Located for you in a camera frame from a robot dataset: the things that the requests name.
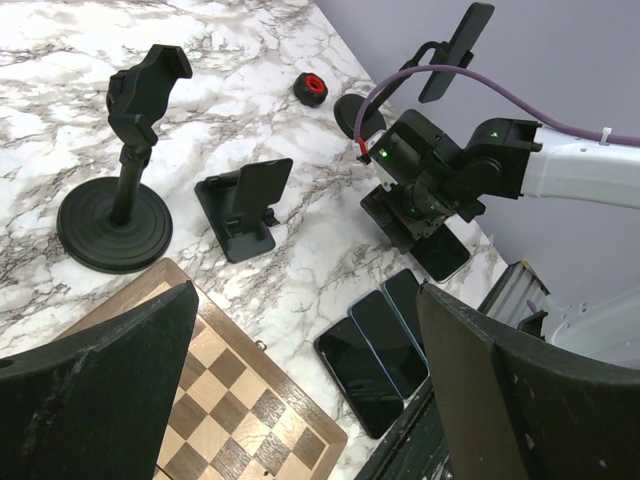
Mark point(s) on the black tall round-base stand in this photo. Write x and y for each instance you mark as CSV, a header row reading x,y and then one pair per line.
x,y
117,225

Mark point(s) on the aluminium rail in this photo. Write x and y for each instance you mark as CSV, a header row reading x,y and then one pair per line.
x,y
518,294

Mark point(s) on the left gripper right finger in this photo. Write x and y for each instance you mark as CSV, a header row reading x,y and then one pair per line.
x,y
516,407

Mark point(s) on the wooden chessboard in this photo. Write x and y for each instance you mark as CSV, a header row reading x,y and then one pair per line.
x,y
238,415

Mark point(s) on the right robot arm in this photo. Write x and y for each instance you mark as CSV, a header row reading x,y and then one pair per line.
x,y
426,178

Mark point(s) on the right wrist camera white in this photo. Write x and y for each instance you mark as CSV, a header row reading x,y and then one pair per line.
x,y
379,155

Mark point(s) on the phone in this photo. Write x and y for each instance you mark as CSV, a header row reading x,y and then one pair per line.
x,y
391,343
401,293
457,51
441,254
358,374

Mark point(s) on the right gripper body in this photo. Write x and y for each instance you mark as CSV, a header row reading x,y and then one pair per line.
x,y
402,223

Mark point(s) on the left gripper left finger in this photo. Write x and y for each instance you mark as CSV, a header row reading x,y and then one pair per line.
x,y
95,404

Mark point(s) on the black red knob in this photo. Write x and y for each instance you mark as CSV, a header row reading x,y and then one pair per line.
x,y
310,89

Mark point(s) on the black folding phone stand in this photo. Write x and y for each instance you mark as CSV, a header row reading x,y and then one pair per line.
x,y
238,206

